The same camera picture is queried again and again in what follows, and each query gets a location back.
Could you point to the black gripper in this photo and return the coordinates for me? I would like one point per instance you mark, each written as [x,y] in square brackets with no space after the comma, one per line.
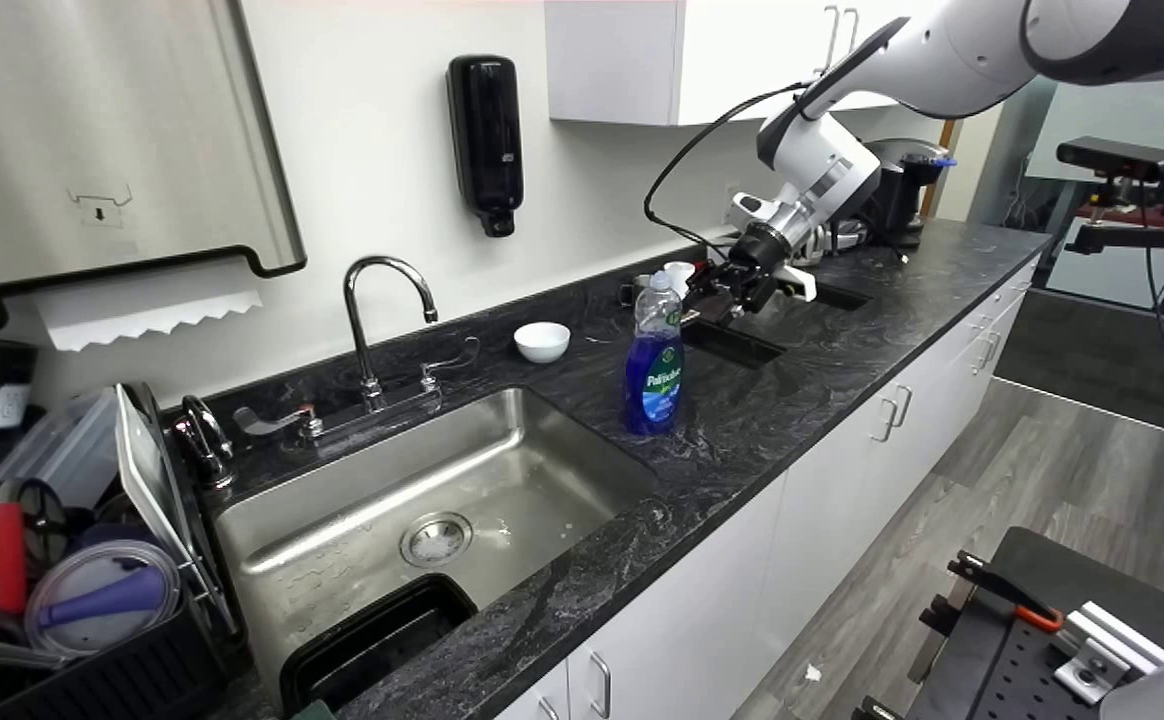
[759,263]

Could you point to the blue dish soap bottle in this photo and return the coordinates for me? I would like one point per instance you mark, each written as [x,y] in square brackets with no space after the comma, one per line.
[652,384]

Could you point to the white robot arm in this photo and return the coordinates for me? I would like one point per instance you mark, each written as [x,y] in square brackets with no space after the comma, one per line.
[953,62]

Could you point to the stainless steel sink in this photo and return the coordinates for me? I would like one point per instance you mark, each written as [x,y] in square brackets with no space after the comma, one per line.
[446,493]

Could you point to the black dish rack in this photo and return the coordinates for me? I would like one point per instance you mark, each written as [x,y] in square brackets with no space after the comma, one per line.
[100,681]

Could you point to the black coffee machine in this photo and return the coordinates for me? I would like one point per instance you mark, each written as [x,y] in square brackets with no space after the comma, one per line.
[904,203]

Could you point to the small white bowl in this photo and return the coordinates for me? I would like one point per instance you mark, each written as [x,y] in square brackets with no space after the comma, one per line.
[542,341]

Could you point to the white base cabinets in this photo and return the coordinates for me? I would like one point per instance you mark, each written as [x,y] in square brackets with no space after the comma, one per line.
[767,573]

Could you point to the chrome gooseneck faucet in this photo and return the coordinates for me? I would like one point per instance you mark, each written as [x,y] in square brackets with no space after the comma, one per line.
[352,302]

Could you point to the black table with equipment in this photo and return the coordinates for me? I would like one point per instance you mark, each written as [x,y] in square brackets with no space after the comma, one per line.
[1122,160]

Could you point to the black equipment cart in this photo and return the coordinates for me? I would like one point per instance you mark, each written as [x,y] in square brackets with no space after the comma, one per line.
[1006,666]

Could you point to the silver metal bars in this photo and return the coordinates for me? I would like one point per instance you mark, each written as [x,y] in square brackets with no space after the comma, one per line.
[1114,654]

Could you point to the small curved chrome tap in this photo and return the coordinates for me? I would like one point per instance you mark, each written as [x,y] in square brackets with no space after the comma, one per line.
[204,442]

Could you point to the white paper towel sheet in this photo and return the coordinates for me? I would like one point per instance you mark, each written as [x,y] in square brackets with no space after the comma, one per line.
[142,321]

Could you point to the white plastic board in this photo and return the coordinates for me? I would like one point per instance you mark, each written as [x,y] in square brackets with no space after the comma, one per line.
[145,480]

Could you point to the stainless paper towel dispenser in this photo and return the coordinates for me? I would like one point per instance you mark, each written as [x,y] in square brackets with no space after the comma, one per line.
[100,132]

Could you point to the clear plastic container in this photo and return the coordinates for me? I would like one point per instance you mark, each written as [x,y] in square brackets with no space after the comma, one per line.
[63,452]

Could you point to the clear round lid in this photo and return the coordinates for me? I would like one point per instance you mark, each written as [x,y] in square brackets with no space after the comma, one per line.
[100,603]

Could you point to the black wall soap dispenser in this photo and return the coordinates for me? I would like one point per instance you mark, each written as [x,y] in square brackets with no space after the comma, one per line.
[486,132]

